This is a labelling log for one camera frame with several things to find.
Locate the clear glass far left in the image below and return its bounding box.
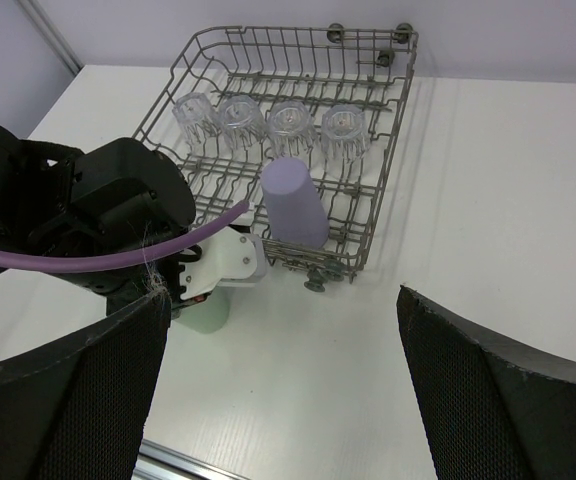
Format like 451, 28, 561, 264
172, 92, 220, 153

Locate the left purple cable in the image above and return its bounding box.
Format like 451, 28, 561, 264
0, 199, 252, 274

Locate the grey wire dish rack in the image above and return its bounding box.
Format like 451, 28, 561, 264
134, 23, 418, 292

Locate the purple plastic cup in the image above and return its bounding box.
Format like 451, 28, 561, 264
261, 157, 329, 249

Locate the left aluminium frame post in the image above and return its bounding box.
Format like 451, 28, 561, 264
15, 0, 84, 77

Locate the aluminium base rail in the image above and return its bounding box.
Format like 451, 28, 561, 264
132, 440, 247, 480

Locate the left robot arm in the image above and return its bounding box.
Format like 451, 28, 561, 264
0, 126, 196, 258

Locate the green plastic cup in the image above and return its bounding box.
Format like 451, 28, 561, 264
172, 287, 230, 334

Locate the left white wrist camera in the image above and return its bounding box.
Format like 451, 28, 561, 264
177, 203, 268, 304

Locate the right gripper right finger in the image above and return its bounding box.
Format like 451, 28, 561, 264
397, 287, 576, 479

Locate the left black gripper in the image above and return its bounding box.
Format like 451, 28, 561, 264
27, 137, 197, 319

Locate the clear glass far right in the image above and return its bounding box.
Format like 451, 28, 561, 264
321, 104, 369, 162

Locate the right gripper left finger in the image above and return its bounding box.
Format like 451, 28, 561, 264
0, 295, 171, 479

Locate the clear glass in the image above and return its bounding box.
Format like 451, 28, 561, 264
267, 101, 317, 160
218, 95, 267, 152
321, 104, 369, 162
172, 92, 220, 153

